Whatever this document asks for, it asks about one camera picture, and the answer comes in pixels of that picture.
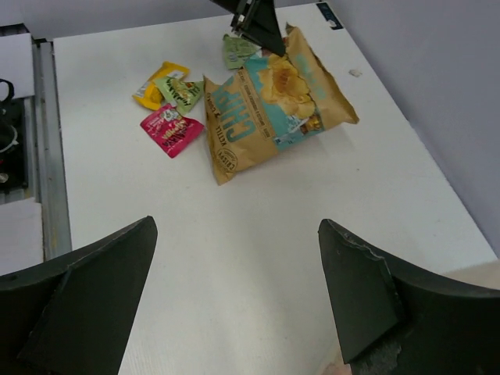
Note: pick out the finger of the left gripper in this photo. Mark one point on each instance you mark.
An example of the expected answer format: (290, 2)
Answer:
(255, 21)

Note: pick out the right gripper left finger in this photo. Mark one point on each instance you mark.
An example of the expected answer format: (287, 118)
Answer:
(73, 314)

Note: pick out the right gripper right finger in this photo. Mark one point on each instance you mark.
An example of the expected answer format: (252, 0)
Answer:
(393, 317)

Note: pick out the brown chips bag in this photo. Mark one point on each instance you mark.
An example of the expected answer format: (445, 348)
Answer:
(270, 104)

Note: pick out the light green snack packet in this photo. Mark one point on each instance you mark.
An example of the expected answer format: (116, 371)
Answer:
(236, 50)

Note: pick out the blue label sticker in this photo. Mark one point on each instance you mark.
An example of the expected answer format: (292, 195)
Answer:
(329, 15)

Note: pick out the green triangular snack packet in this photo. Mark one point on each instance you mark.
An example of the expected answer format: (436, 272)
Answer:
(183, 95)

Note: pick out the yellow snack packet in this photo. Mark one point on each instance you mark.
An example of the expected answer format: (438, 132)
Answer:
(148, 95)

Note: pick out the pink snack packet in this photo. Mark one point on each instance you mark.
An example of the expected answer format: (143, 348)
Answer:
(171, 131)

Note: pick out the aluminium table frame rail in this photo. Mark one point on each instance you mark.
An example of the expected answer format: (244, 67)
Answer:
(50, 160)

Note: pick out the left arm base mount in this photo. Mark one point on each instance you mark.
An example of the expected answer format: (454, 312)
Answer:
(13, 154)

